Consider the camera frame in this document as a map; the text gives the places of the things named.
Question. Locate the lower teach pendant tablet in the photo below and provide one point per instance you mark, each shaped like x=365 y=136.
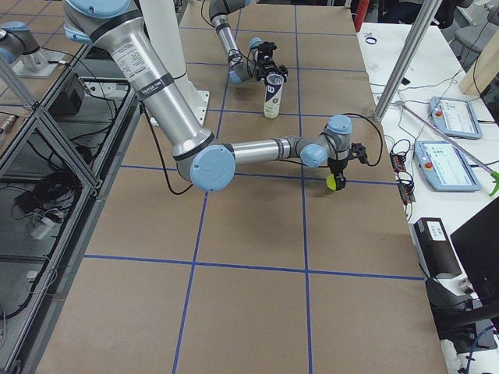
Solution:
x=445 y=168

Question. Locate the aluminium frame post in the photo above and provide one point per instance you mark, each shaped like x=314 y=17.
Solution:
x=412 y=42

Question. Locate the blue tape line lengthwise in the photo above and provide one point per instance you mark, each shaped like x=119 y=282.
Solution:
x=304 y=217

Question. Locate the black box with label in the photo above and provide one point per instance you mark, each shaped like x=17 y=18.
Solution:
x=437 y=254

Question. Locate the black monitor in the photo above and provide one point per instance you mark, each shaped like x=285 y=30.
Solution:
x=476 y=244

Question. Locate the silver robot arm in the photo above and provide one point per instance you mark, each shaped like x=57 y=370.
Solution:
x=241 y=67
x=119 y=28

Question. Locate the clear tennis ball can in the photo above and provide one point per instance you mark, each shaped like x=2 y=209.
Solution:
x=274 y=84

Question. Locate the teach pendant tablet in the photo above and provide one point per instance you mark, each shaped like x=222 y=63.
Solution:
x=455 y=117
x=445 y=168

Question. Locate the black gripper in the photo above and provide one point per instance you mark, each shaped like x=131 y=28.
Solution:
x=266 y=68
x=337 y=166

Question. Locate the upper teach pendant tablet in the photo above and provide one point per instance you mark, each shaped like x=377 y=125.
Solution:
x=455 y=117

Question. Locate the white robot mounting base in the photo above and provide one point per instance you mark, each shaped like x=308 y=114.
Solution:
x=163 y=30

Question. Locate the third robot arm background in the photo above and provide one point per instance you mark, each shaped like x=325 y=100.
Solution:
x=19 y=46

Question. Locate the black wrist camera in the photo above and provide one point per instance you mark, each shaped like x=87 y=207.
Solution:
x=358 y=152
x=266 y=50

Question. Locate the purple reacher grabber stick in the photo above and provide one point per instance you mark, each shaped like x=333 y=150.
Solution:
x=493 y=174

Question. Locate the Wilson yellow tennis ball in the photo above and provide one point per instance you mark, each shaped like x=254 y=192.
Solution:
x=331 y=182

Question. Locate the blue tape line crosswise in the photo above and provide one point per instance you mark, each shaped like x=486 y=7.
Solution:
x=254 y=267

